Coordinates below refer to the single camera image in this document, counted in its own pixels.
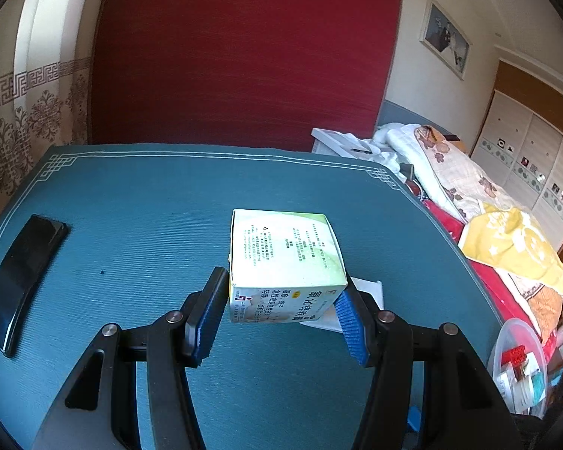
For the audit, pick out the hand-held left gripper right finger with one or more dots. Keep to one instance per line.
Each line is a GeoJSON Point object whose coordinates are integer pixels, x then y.
{"type": "Point", "coordinates": [352, 328]}

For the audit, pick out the green and white medicine box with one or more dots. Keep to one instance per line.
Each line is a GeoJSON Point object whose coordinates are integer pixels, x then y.
{"type": "Point", "coordinates": [286, 253]}

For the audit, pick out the patterned beige curtain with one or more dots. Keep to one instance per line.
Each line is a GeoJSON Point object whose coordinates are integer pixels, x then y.
{"type": "Point", "coordinates": [37, 112]}

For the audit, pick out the white flat plastic piece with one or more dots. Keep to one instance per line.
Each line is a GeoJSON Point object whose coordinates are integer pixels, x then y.
{"type": "Point", "coordinates": [373, 293]}

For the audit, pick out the blue and white medicine box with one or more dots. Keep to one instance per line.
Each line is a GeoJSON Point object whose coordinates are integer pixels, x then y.
{"type": "Point", "coordinates": [528, 391]}

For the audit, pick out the yellow blanket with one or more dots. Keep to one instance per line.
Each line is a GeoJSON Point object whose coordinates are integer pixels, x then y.
{"type": "Point", "coordinates": [511, 239]}

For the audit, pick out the wooden wardrobe with white doors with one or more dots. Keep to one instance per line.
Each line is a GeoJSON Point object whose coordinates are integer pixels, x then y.
{"type": "Point", "coordinates": [525, 140]}

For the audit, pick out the red padded headboard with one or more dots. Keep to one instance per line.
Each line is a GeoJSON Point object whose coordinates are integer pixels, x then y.
{"type": "Point", "coordinates": [239, 56]}

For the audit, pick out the black phone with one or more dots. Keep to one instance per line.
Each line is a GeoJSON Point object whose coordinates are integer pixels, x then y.
{"type": "Point", "coordinates": [18, 281]}

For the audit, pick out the clear plastic container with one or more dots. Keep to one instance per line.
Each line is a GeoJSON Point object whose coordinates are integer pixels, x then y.
{"type": "Point", "coordinates": [497, 356]}

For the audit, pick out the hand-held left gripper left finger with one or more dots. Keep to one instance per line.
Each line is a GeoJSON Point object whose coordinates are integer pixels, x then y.
{"type": "Point", "coordinates": [211, 318]}

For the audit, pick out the framed wall picture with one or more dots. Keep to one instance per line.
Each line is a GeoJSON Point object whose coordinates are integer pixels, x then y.
{"type": "Point", "coordinates": [445, 37]}

